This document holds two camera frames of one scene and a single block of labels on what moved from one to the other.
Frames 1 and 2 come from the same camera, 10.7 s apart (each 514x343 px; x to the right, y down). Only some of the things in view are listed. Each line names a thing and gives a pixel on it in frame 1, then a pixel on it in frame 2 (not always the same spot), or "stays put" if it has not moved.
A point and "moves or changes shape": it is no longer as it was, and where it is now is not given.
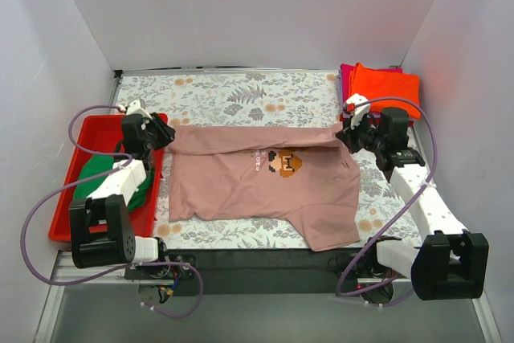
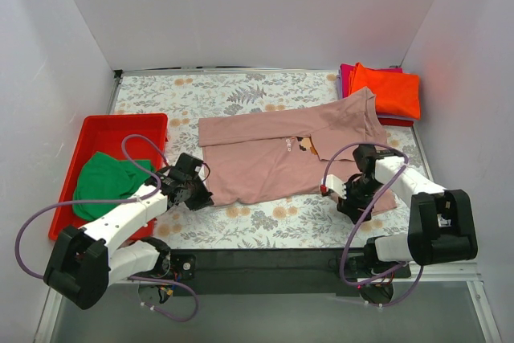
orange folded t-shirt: (385, 83) stays put
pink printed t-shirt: (300, 173) moves or changes shape
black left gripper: (157, 132) -> (197, 194)
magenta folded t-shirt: (344, 75) stays put
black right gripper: (352, 139) -> (354, 206)
